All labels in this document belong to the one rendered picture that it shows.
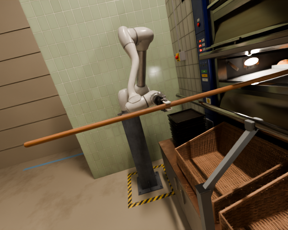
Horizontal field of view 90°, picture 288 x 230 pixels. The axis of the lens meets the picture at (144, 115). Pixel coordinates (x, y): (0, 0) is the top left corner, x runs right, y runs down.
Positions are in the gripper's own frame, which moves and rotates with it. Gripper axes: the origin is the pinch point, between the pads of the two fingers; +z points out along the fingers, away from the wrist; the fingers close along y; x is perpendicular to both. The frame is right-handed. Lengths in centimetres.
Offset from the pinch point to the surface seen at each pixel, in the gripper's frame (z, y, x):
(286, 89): 20, 3, -55
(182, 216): -24, 120, 0
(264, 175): 29, 40, -33
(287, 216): 36, 61, -38
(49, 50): -124, -70, 94
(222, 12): -22, -45, -55
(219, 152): -23, 61, -44
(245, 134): 38.2, 7.5, -15.0
